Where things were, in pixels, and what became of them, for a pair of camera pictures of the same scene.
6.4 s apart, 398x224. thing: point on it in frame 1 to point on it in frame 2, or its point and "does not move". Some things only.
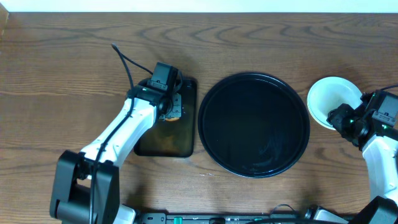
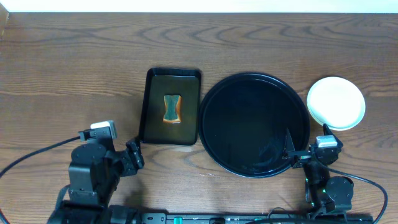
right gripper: (337, 117) to (304, 157)
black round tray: (254, 125) does not move
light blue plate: (328, 94) does not move
